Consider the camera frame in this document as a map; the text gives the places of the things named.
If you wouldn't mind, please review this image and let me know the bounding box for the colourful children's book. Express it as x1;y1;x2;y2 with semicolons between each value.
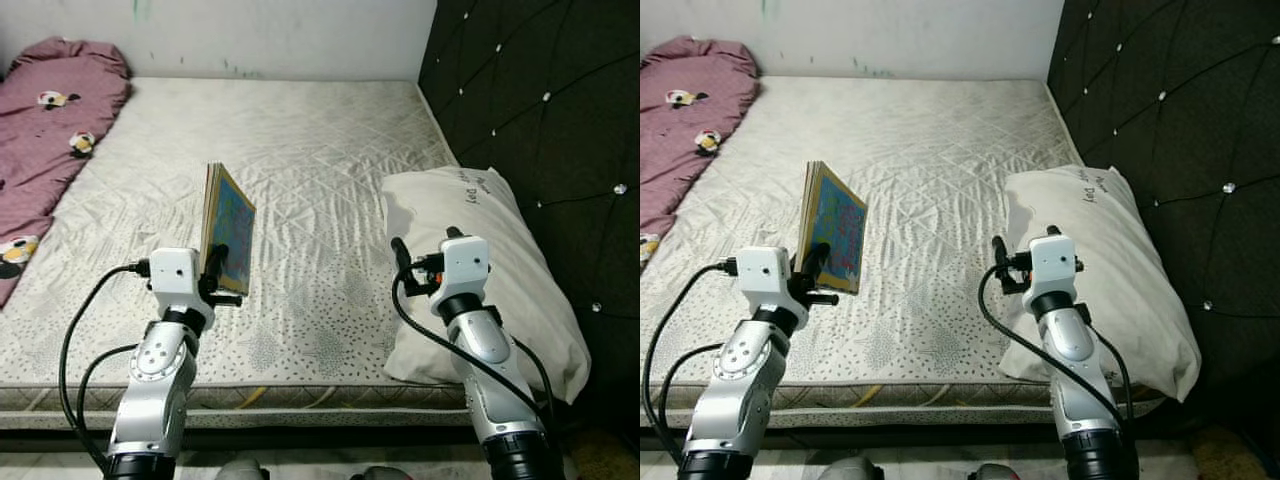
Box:
797;160;868;294
200;163;257;299

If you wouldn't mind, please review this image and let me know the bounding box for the white printed pillow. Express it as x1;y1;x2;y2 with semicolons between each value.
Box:
1000;165;1201;403
382;167;593;406

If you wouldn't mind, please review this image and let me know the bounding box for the pink cartoon print blanket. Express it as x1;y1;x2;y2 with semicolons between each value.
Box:
0;38;134;309
640;36;763;266

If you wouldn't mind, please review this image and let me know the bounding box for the grey patterned mattress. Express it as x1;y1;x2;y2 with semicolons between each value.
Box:
0;78;561;431
640;75;1166;431

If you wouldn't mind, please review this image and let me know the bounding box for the dark tufted headboard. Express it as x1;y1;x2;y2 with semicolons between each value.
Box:
1045;0;1280;431
415;0;641;441

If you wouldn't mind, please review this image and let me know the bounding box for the brown floor mat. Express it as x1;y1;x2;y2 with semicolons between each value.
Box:
1190;425;1280;480
565;428;641;480

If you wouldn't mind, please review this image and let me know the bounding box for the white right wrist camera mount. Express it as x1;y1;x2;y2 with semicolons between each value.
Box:
1028;235;1078;296
438;237;491;301

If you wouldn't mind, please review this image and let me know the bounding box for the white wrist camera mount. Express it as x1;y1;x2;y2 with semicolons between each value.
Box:
148;248;213;319
438;237;491;301
735;247;809;323
1028;235;1078;296

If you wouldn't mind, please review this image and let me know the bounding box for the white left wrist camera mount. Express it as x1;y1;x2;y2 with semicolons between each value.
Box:
148;248;213;319
735;247;809;323

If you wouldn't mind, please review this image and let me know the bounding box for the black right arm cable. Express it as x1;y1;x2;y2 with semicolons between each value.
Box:
978;268;1136;426
390;272;558;426

